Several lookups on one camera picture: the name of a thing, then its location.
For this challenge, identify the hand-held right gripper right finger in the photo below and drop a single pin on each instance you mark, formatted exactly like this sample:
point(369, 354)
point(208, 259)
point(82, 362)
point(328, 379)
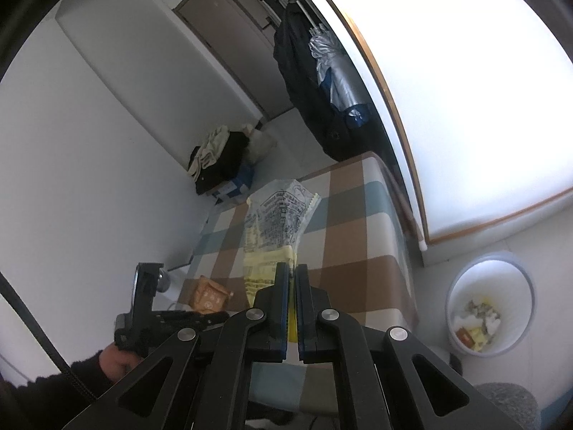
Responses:
point(304, 318)

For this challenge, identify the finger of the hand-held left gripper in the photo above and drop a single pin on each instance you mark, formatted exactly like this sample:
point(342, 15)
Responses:
point(179, 317)

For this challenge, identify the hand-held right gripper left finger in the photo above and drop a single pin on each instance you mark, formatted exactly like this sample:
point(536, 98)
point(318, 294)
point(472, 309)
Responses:
point(280, 313)

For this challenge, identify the brown packet with red mark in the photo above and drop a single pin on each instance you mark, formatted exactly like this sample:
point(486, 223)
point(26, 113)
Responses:
point(208, 298)

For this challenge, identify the yellow snack packet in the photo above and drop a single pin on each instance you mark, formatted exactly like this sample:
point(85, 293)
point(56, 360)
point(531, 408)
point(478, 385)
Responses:
point(273, 233)

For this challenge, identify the small white tissue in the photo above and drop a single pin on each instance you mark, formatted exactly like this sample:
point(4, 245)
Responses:
point(463, 321)

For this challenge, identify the white trash bin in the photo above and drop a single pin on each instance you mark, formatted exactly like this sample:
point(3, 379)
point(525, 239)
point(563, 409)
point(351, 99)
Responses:
point(492, 277)

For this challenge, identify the person's left forearm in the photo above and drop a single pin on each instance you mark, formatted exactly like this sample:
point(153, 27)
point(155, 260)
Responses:
point(44, 394)

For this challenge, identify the person's left hand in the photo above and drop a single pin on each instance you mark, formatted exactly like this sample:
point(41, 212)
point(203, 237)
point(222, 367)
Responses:
point(116, 363)

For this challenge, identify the grey white utensil holder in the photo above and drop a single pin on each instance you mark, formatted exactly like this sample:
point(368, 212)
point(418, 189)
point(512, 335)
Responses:
point(163, 281)

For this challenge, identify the checkered tablecloth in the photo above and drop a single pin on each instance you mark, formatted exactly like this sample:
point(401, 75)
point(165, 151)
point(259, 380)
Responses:
point(353, 242)

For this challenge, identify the blue white cardboard box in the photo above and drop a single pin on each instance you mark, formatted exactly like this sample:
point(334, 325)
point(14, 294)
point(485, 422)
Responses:
point(235, 186)

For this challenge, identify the black bag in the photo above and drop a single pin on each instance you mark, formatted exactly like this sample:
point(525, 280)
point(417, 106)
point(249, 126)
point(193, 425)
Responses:
point(221, 161)

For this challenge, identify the beige cloth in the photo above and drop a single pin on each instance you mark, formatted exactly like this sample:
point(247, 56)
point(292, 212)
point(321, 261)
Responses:
point(208, 152)

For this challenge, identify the white plastic bag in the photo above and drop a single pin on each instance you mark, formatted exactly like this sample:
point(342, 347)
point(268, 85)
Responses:
point(262, 141)

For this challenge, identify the black jacket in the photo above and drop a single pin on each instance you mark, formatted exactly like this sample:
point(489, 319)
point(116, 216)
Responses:
point(309, 98)

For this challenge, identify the grey fuzzy slipper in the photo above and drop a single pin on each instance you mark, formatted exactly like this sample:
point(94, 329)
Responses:
point(506, 405)

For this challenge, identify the silver folded umbrella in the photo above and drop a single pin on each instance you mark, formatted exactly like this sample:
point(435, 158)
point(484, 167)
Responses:
point(333, 71)

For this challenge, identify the grey door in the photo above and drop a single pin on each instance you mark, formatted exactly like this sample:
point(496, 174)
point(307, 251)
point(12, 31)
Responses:
point(232, 31)

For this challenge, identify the bright window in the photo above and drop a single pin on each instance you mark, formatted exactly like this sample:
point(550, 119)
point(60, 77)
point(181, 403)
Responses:
point(470, 76)

